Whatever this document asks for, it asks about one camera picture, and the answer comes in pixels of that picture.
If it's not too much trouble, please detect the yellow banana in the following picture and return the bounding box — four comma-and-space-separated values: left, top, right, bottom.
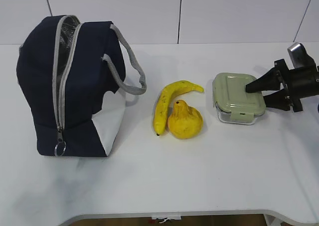
153, 80, 204, 136

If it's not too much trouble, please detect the navy and white lunch bag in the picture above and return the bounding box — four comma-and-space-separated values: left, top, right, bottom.
15, 15, 148, 158

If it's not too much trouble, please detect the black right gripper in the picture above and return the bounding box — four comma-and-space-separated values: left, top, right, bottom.
245, 59, 319, 113

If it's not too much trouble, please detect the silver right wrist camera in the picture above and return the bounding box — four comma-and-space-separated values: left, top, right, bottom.
287, 42, 316, 69

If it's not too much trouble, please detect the green lid glass container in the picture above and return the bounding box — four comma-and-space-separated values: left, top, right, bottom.
212, 73, 266, 125

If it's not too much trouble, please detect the yellow pear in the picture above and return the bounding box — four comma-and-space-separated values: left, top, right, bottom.
167, 100, 203, 139

